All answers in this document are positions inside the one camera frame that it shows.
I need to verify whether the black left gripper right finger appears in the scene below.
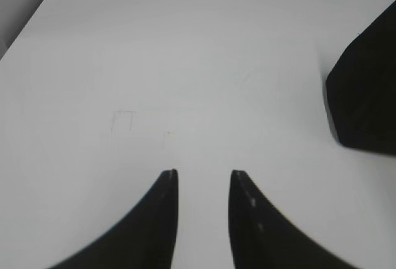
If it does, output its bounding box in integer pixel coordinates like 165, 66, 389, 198
229, 170, 352, 268

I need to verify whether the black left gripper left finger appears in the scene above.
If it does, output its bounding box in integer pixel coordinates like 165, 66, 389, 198
53, 169, 178, 269

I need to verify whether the black canvas tote bag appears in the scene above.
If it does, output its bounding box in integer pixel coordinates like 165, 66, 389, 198
325, 3, 395, 155

